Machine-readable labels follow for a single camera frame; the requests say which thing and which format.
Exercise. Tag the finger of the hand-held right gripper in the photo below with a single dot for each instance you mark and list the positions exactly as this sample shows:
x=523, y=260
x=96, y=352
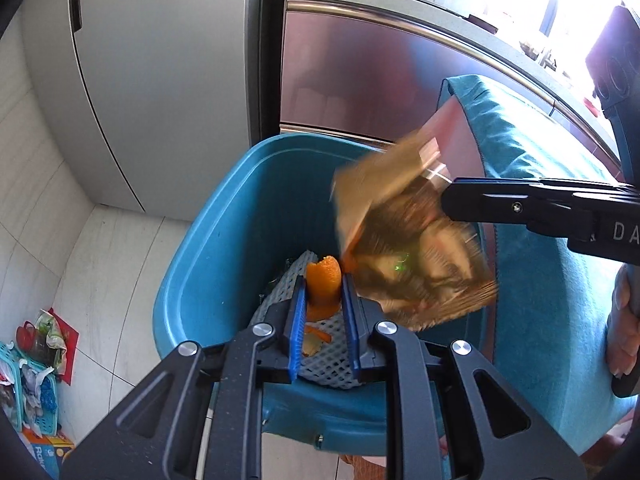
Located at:
x=575, y=187
x=500, y=207

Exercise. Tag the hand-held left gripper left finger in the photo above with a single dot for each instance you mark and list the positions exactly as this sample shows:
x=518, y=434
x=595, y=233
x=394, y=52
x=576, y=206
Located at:
x=297, y=330

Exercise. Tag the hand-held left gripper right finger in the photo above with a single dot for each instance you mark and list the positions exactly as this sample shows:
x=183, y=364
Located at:
x=350, y=330

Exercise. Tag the orange peel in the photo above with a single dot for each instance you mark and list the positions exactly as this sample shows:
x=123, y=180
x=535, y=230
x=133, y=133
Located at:
x=324, y=285

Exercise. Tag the gold snack bag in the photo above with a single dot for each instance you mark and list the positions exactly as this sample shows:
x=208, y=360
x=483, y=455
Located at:
x=425, y=270

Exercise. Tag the blue plastic trash bin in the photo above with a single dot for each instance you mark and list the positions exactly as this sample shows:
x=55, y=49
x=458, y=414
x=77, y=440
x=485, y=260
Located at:
x=225, y=240

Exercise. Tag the person's right hand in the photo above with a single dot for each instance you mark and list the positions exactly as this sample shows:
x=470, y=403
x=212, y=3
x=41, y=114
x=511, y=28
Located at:
x=627, y=320

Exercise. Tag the small orange peel strip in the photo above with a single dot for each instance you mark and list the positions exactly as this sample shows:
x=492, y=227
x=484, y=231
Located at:
x=317, y=340

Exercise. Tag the white foam fruit net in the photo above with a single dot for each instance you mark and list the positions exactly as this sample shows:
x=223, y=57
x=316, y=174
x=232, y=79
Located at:
x=325, y=365

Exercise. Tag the teal cloth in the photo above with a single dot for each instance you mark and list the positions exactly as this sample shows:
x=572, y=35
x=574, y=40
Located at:
x=540, y=310

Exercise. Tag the brown steel kitchen cabinet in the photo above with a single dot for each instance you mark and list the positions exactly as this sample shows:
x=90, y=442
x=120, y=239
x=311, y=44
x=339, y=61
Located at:
x=350, y=75

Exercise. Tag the green and red snack packet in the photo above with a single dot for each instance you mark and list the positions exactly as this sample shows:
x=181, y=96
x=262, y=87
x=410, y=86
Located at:
x=67, y=340

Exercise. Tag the teal plastic basket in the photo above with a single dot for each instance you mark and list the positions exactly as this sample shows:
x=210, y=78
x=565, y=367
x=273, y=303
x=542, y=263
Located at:
x=47, y=400

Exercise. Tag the colourful cardboard box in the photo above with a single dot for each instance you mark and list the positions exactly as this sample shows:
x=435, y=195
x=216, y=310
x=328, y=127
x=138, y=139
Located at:
x=47, y=455

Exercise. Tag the silver refrigerator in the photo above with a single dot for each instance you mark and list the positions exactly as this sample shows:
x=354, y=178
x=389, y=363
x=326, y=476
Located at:
x=150, y=85

